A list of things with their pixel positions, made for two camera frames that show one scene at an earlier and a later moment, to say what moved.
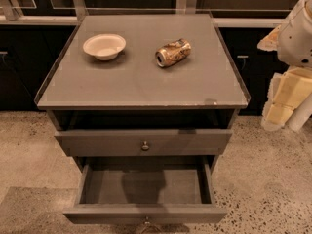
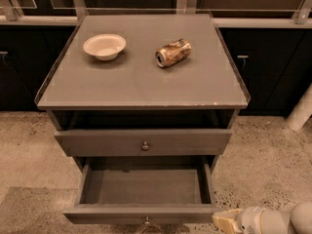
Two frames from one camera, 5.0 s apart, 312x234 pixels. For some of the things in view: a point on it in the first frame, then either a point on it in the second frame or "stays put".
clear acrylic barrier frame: (232, 5) stays put
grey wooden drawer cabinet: (143, 94) stays put
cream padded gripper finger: (288, 91) to (245, 220)
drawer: (145, 190) stays put
